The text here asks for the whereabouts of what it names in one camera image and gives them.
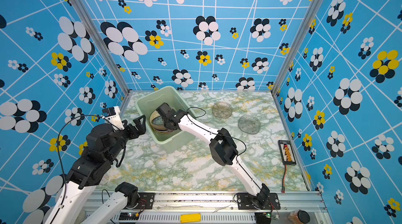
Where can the beige bowl plate with leaves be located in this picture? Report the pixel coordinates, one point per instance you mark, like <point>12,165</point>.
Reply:
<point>158,128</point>

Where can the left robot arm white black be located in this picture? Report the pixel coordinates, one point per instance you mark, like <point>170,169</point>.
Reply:
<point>105,142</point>

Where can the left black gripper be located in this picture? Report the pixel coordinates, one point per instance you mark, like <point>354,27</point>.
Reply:
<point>142,127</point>

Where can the brown jar black lid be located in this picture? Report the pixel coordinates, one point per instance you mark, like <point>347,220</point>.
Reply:
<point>299,217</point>

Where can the clear glass plate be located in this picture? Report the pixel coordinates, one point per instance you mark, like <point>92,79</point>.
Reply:
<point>222,110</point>
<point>249,124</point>

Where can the small teal patterned plate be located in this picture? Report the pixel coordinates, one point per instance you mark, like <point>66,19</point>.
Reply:
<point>156,119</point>

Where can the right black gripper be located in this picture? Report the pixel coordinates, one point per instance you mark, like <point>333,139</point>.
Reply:
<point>168,128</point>

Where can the light green plastic bin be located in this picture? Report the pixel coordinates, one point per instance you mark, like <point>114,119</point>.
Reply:
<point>147,104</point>

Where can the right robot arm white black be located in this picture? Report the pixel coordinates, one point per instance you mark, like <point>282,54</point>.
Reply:
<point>223,151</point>

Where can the aluminium front rail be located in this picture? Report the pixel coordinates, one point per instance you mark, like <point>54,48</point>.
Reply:
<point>215,208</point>

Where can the black battery charger box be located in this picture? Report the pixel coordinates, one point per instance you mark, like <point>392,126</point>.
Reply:
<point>287,154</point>

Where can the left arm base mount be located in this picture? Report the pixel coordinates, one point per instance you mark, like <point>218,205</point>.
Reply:
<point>145,200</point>

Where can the yellow tag on rail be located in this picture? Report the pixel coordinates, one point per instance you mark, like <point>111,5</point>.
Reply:
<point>190,218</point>

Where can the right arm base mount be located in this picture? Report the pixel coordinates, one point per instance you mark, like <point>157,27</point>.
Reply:
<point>245,201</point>

